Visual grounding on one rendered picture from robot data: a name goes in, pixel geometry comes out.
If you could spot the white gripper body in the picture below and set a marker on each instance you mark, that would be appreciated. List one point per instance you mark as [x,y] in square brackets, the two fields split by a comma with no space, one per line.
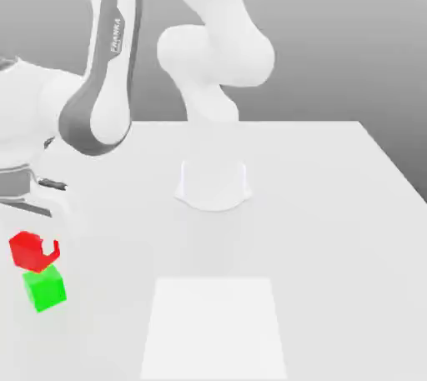
[30,217]

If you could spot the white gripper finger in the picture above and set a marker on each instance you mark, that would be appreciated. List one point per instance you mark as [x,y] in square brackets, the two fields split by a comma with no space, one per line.
[48,243]

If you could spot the small red cube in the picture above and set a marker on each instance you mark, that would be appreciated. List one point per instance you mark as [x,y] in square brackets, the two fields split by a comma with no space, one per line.
[26,251]

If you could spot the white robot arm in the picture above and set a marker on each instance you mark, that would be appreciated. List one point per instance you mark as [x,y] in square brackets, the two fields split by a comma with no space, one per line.
[113,94]

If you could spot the small green cube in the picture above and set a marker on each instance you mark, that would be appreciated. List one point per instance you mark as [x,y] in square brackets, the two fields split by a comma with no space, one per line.
[45,289]

